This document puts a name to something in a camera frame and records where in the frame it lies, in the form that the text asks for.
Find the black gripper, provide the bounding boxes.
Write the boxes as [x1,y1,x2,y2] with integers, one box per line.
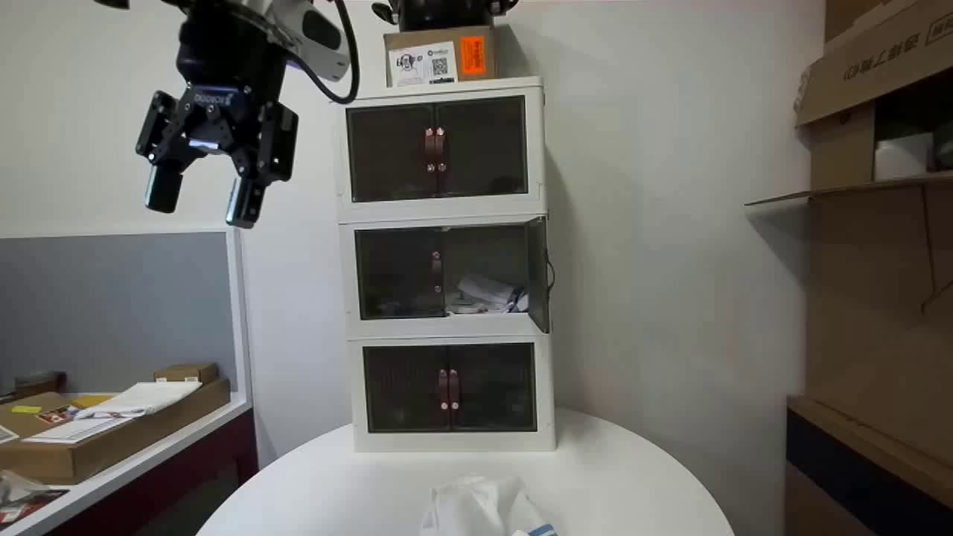
[134,0,298,228]

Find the cabinet door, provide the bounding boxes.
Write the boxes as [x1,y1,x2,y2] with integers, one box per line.
[524,216,548,332]
[353,228,444,317]

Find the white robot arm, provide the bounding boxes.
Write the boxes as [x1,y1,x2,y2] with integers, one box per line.
[134,0,361,228]

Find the middle white cabinet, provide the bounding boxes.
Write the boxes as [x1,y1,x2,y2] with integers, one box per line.
[347,216,545,341]

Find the white cabinet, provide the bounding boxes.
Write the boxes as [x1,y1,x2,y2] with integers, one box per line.
[338,77,545,226]
[347,216,545,341]
[352,332,557,453]

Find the top white cabinet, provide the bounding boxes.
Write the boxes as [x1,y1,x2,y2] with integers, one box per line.
[338,77,545,226]

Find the white cloth inside cabinet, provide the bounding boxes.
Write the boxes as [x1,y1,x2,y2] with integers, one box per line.
[445,272,530,316]

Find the bottom white cabinet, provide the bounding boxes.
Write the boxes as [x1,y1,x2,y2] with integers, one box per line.
[352,332,557,453]

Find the black object on box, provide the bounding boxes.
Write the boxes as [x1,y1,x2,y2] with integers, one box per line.
[371,0,518,28]

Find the flat cardboard box with papers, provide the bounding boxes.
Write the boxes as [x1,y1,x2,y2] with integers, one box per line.
[0,368,229,484]

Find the white side shelf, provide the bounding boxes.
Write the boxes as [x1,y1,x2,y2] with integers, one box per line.
[0,396,258,536]

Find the cardboard box with labels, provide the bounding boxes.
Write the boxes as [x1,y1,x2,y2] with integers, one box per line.
[383,22,527,85]

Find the white cloth on table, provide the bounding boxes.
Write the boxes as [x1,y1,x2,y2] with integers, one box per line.
[416,475,560,536]

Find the white round table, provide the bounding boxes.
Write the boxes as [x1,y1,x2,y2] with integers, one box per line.
[197,411,734,536]

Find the cardboard shelving unit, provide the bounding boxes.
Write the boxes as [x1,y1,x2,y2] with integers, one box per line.
[752,0,953,536]

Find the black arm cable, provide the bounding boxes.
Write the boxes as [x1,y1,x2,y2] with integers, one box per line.
[285,0,364,106]

